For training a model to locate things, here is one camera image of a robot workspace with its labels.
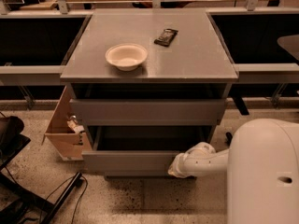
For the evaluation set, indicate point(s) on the white paper bowl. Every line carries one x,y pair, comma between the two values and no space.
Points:
127,56

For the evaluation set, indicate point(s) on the wooden box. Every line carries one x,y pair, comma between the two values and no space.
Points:
68,143

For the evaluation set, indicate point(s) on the grey drawer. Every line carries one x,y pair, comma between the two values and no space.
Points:
148,113
143,150

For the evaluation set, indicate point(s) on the black stand leg left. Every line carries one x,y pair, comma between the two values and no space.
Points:
73,182

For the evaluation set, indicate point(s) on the black stand leg right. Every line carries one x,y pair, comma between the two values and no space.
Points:
229,138

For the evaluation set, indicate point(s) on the black stand leg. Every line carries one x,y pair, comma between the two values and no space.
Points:
229,138
73,182

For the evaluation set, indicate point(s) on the black chair left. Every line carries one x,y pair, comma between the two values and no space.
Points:
12,141

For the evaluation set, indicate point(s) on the black snack packet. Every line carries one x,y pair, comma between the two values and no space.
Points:
166,37

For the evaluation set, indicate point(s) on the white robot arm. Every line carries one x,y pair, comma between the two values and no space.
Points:
262,167

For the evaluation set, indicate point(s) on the grey top drawer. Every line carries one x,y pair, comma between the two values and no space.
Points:
148,113

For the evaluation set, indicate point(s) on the grey drawer cabinet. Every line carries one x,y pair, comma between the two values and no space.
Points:
194,67

